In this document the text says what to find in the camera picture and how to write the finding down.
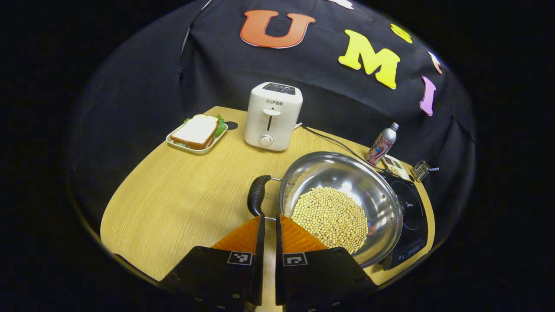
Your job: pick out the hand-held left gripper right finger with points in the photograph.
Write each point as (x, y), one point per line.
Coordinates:
(279, 260)

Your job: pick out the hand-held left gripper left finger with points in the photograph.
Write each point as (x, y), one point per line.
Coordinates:
(259, 260)

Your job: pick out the pile of soybeans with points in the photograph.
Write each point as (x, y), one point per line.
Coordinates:
(331, 216)

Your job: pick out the black induction cooktop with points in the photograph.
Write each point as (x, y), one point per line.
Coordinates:
(412, 216)

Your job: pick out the white rectangular plate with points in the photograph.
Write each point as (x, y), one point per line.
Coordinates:
(190, 149)

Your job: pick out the sandwich with lettuce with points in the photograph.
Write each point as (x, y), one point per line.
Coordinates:
(195, 132)

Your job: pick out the white toaster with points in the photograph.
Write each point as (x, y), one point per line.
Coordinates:
(271, 117)

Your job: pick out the white dish of beans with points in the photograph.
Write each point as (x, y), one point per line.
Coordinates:
(396, 167)

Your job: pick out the silver bottle with red label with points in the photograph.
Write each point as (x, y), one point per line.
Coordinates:
(381, 145)

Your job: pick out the black backdrop cloth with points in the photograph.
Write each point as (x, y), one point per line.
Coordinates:
(225, 65)

